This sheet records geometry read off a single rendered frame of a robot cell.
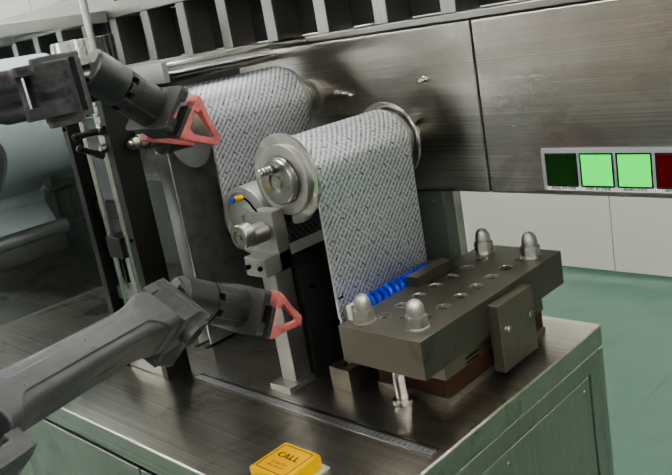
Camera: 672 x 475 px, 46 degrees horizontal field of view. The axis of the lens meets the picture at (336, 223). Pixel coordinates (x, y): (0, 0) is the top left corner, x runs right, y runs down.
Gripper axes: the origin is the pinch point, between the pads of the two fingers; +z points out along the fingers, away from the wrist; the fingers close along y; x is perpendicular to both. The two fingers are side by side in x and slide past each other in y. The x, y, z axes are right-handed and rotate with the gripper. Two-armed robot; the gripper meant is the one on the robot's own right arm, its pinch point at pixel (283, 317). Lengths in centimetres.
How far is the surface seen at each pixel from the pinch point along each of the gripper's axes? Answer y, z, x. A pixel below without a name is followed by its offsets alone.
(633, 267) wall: -73, 288, 55
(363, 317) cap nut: 8.4, 8.4, 2.3
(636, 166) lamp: 37, 30, 32
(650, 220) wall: -63, 275, 76
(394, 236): 0.8, 20.9, 17.1
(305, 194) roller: -0.7, 0.0, 19.0
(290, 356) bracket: -7.6, 10.4, -6.1
